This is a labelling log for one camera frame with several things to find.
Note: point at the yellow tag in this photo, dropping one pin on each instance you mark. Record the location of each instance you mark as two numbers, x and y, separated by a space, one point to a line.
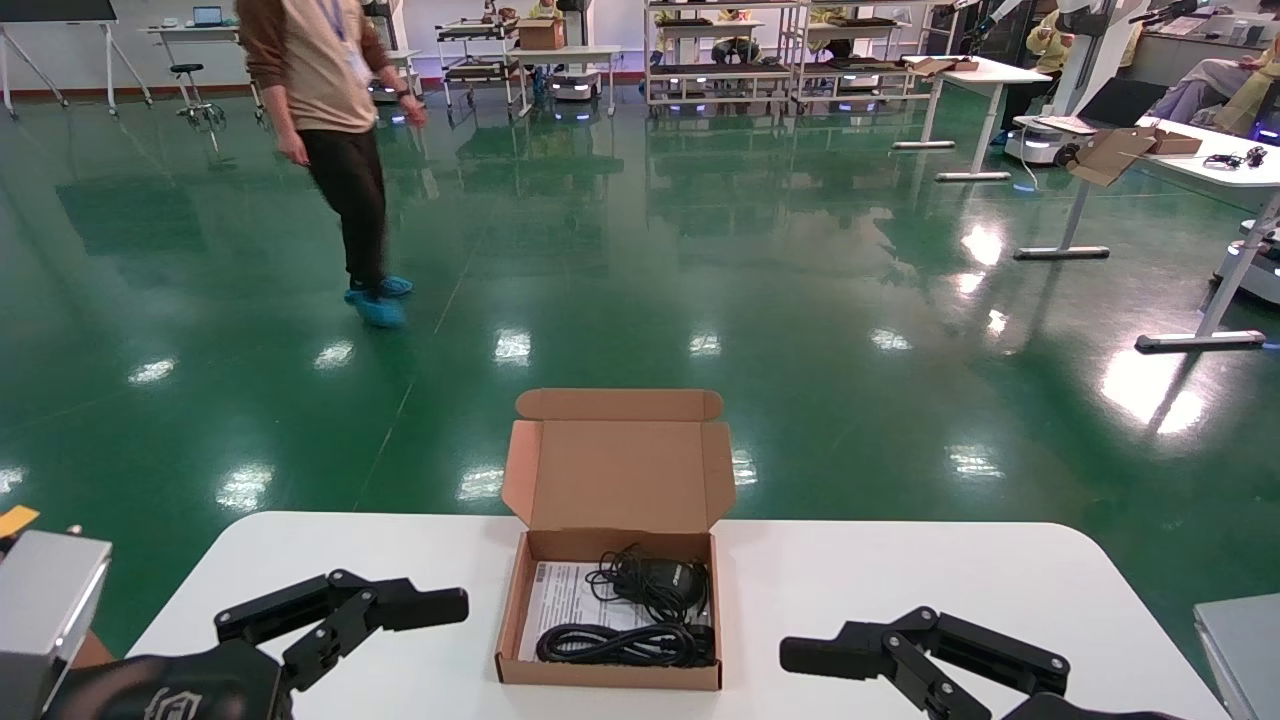
15 520

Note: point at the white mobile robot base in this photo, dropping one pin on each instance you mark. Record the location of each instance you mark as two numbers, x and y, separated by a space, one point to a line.
1260 270
575 88
385 90

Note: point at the white wheeled robot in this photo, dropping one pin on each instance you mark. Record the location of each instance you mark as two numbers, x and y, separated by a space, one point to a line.
1090 50

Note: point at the open cardboard box with flap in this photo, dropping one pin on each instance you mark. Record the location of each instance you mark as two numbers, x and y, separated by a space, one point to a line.
1115 150

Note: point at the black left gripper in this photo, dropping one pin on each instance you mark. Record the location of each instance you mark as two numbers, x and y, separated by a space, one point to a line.
170 690

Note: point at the white printed instruction sheet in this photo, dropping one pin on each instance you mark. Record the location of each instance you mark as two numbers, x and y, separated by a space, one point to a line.
560 600

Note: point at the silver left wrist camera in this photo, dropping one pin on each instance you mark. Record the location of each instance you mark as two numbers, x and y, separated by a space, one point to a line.
50 600

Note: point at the black flat panel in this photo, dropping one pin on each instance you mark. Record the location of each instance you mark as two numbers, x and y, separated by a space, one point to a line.
1125 100

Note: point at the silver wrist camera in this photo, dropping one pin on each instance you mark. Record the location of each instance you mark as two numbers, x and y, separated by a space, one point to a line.
50 600
1245 660

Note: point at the seated person yellow coat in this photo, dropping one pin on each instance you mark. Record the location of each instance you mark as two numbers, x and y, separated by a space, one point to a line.
735 45

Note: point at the brown cardboard storage box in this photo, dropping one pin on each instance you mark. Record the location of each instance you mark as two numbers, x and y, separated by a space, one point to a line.
615 470

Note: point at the metal cart rack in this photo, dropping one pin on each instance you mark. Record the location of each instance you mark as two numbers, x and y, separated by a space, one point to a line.
478 33

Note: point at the white shelving rack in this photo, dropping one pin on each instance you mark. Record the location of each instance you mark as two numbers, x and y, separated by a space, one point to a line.
720 70
870 65

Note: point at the flat cardboard piece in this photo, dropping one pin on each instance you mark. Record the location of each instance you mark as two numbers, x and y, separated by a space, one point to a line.
940 66

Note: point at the white desk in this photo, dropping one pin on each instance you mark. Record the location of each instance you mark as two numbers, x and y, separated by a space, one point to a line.
190 31

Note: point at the black stool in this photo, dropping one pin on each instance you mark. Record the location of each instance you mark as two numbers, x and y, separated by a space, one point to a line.
187 69

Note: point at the white table with T-legs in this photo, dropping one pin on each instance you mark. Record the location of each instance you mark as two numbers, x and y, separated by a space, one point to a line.
1220 175

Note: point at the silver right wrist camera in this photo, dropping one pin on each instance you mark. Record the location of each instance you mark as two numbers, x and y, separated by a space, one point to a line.
1245 660

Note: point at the person yellow coat dark trousers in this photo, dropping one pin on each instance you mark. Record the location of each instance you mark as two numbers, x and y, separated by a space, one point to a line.
1050 40

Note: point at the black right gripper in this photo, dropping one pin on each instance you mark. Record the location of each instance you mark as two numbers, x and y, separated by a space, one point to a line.
1060 712

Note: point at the seated person grey trousers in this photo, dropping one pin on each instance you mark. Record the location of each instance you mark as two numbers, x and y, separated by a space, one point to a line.
1200 90

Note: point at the grey office desk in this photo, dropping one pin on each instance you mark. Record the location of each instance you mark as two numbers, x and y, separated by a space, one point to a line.
1170 55

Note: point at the person beige vest brown sleeves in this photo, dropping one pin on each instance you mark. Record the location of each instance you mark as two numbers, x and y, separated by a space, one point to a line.
330 90

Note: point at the open laptop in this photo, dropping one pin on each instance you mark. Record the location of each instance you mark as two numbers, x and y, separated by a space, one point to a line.
208 16

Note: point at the black board on white stand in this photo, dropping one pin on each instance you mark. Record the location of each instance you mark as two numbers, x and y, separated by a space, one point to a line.
50 10

